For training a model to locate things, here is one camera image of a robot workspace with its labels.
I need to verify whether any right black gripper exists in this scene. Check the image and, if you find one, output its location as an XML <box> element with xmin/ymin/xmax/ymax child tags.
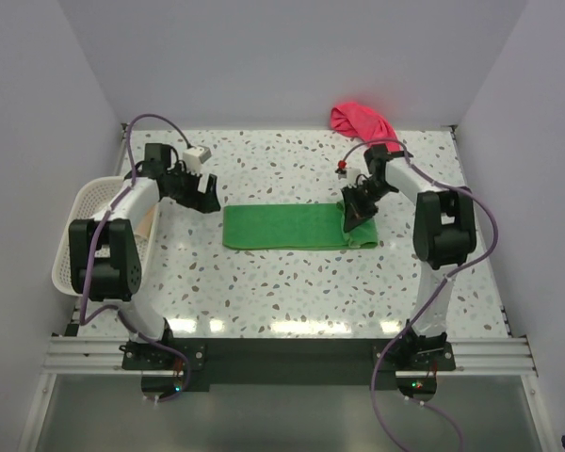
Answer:
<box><xmin>342</xmin><ymin>179</ymin><xmax>395</xmax><ymax>233</ymax></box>

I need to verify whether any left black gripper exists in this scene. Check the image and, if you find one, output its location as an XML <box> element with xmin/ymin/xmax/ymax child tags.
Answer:
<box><xmin>166</xmin><ymin>162</ymin><xmax>219</xmax><ymax>213</ymax></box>

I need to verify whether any green towel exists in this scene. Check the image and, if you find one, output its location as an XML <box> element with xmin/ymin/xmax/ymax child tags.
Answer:
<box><xmin>222</xmin><ymin>202</ymin><xmax>379</xmax><ymax>251</ymax></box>

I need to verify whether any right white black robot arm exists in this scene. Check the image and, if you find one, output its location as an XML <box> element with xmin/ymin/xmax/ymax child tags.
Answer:
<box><xmin>336</xmin><ymin>138</ymin><xmax>476</xmax><ymax>370</ymax></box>

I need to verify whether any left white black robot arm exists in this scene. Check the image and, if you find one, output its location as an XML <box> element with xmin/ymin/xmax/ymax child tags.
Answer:
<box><xmin>68</xmin><ymin>143</ymin><xmax>220</xmax><ymax>369</ymax></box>

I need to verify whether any rolled orange white towel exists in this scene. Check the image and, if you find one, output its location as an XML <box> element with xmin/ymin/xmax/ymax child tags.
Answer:
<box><xmin>135</xmin><ymin>205</ymin><xmax>156</xmax><ymax>239</ymax></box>

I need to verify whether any pink towel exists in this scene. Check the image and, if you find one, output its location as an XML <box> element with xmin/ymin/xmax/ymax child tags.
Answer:
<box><xmin>330</xmin><ymin>102</ymin><xmax>397</xmax><ymax>141</ymax></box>

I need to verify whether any white plastic basket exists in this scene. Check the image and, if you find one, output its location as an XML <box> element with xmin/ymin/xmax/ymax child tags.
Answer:
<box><xmin>52</xmin><ymin>176</ymin><xmax>159</xmax><ymax>300</ymax></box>

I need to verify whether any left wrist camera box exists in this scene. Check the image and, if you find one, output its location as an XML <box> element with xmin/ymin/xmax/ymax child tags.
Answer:
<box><xmin>182</xmin><ymin>146</ymin><xmax>212</xmax><ymax>175</ymax></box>

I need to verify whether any aluminium frame rail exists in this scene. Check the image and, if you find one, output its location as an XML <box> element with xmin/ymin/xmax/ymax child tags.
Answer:
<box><xmin>41</xmin><ymin>336</ymin><xmax>538</xmax><ymax>376</ymax></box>

